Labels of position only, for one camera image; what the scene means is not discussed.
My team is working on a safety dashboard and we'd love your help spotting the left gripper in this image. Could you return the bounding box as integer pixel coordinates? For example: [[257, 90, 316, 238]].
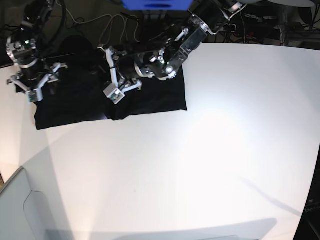
[[97, 44, 143, 94]]

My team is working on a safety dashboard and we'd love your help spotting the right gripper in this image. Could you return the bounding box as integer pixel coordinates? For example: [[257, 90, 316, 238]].
[[6, 62, 68, 93]]

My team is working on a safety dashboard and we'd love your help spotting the black T-shirt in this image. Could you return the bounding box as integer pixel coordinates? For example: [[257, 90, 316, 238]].
[[33, 49, 187, 130]]

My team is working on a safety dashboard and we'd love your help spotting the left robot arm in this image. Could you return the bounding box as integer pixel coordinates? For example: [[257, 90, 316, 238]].
[[103, 0, 247, 102]]

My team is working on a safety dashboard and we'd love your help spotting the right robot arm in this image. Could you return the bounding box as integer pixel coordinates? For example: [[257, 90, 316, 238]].
[[6, 0, 67, 94]]

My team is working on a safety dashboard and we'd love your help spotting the grey panel at table corner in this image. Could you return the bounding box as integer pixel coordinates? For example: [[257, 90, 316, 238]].
[[0, 166, 76, 240]]

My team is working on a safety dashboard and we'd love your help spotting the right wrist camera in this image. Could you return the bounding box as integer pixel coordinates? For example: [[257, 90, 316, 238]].
[[26, 88, 43, 103]]

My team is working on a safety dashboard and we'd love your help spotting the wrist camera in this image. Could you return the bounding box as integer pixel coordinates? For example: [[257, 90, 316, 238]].
[[103, 83, 125, 105], [26, 88, 43, 103]]

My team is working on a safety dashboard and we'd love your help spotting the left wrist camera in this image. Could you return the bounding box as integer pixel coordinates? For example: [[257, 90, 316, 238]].
[[103, 83, 125, 105]]

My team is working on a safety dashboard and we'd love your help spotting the grey looped cable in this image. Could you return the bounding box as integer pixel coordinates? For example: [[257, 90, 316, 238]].
[[56, 0, 151, 47]]

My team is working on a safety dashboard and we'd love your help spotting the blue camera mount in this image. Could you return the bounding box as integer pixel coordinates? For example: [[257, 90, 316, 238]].
[[121, 0, 193, 11]]

